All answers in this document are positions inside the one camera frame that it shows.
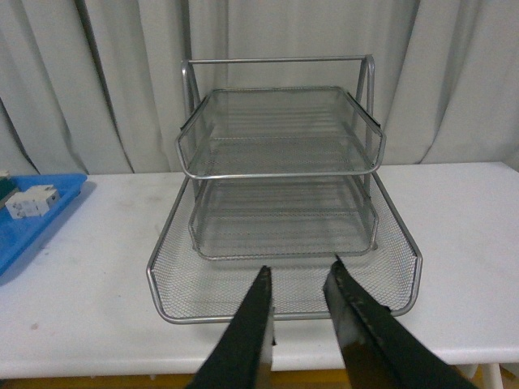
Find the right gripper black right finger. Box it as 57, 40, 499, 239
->
323, 257, 475, 388

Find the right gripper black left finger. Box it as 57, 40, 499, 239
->
190, 266, 275, 388

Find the silver mesh three-tier rack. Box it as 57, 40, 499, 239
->
147, 54, 422, 324

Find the blue plastic tray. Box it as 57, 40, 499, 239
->
1, 173, 87, 273

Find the white circuit breaker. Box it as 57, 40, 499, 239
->
5, 185, 61, 219

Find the green terminal block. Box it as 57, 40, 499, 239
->
0, 170, 19, 208

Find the white curtain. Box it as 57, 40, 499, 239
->
1, 1, 518, 174

